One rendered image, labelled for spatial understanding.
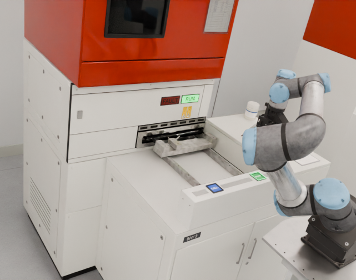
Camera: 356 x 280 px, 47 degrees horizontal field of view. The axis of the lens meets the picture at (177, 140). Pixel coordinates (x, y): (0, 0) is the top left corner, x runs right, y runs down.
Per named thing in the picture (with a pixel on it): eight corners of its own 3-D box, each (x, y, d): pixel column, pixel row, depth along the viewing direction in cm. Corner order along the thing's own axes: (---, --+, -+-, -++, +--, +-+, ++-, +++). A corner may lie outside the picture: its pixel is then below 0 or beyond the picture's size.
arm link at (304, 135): (324, 129, 112) (327, 63, 150) (283, 135, 116) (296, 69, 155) (331, 164, 116) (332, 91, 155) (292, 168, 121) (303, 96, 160)
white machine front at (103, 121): (66, 161, 195) (70, 83, 177) (199, 138, 242) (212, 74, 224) (68, 164, 193) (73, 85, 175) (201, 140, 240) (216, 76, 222)
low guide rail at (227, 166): (194, 144, 234) (194, 139, 233) (196, 143, 235) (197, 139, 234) (254, 191, 200) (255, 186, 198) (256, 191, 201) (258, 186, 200)
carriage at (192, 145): (153, 150, 213) (153, 145, 212) (206, 140, 234) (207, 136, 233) (161, 158, 207) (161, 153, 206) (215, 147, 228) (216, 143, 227)
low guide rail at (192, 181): (154, 151, 219) (155, 146, 217) (157, 150, 220) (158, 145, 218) (212, 204, 184) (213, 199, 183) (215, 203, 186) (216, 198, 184)
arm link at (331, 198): (354, 219, 151) (349, 204, 141) (316, 220, 157) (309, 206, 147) (351, 189, 157) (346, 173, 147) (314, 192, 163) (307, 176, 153)
